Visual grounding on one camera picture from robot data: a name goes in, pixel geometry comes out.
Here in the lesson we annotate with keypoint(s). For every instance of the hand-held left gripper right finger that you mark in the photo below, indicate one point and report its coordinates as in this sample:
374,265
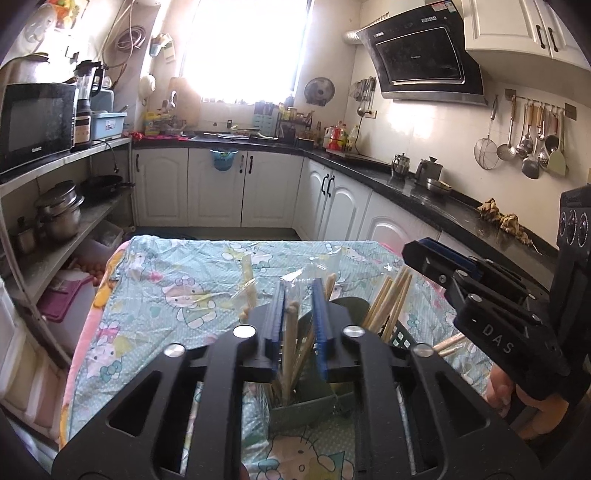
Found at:
323,332

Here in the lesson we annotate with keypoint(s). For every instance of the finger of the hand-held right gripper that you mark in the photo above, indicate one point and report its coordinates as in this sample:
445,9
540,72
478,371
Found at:
450,250
438,270

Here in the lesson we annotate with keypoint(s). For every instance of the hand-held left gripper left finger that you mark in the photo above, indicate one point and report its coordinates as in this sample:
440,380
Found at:
276,323

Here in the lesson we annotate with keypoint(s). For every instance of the chopstick pair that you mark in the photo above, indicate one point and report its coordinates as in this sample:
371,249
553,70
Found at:
291,337

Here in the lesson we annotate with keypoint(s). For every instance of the group of bamboo chopsticks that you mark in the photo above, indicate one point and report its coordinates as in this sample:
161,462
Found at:
390,297

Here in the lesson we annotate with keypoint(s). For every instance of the green plastic utensil basket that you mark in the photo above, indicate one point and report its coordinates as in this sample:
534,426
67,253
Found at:
300,415

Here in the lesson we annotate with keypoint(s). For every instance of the person's right hand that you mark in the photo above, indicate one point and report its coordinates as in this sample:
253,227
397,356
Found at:
531,415

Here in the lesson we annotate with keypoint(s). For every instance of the ginger roots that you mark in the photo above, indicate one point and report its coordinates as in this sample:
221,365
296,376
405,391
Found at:
508,221

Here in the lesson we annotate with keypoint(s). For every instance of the black cooking pot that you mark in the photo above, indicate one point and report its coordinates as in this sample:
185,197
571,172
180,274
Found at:
427,170

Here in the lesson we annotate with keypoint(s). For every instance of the cartoon printed bed sheet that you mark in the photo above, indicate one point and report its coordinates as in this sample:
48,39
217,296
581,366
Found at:
184,277

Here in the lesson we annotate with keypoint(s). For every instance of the small steel ladle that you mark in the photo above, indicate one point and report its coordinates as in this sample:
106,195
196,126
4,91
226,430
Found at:
506,151

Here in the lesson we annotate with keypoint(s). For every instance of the large steel ladle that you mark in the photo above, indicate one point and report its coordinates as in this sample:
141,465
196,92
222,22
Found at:
531,167

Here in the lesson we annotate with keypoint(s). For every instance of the steel slotted spoon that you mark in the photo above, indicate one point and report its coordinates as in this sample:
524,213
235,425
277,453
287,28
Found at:
524,145

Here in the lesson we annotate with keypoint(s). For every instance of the white base cabinets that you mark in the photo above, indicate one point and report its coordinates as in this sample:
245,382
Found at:
268,184

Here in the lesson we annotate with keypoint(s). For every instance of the pale green spatula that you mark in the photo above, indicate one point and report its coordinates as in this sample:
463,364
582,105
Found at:
557,161

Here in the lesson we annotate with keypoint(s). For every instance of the yellow oil bottle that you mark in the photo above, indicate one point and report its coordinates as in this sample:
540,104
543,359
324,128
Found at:
354,141

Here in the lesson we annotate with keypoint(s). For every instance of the red sauce bottle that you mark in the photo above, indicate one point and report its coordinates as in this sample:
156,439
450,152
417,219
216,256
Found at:
338,138

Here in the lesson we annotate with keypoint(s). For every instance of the blue hanging bin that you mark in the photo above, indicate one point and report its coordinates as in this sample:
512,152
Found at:
225,160

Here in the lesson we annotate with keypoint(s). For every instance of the black range hood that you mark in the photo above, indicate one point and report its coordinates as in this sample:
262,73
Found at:
415,60

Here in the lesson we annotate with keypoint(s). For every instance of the dark seasoning rack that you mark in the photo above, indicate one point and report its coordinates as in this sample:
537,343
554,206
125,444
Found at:
295,129

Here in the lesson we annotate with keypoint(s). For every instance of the black frying pan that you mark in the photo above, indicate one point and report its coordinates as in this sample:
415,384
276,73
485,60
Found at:
101,184

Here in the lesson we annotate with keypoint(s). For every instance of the wooden cutting board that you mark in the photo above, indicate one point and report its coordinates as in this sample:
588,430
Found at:
187,108

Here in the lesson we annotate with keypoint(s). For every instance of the stacked steel pots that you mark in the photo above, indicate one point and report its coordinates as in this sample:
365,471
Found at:
60,221

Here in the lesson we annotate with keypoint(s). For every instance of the plastic drawer unit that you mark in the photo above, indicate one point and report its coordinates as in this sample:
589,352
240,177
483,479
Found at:
27,383

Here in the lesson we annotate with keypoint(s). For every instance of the white round hanging container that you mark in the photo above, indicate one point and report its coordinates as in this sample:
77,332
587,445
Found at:
147,85

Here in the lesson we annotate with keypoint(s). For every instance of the kitchen window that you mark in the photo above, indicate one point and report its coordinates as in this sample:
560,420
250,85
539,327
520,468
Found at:
244,50

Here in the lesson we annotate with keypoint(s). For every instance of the metal shelf rack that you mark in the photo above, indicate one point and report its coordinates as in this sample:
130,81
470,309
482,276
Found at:
55,157

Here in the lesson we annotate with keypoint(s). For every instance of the black blender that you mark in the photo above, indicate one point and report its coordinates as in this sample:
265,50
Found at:
85,120

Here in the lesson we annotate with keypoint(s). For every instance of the black microwave oven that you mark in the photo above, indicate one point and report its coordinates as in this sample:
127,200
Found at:
37,124

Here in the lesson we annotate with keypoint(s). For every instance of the steel lidded container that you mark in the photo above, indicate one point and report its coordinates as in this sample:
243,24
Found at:
30,69

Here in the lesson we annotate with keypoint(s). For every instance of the glass pot lid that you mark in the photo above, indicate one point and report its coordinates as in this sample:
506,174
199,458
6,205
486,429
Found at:
41,23

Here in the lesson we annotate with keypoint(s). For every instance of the metal utensil rail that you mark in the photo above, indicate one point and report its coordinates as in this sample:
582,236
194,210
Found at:
540,104

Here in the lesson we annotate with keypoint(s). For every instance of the small wall fan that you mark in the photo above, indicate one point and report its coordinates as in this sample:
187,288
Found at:
319,91

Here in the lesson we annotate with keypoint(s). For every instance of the white wall cabinets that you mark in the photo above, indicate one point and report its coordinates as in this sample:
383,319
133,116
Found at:
503,23

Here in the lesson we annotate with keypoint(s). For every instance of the fruit wall poster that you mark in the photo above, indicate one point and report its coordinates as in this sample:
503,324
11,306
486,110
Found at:
69,7

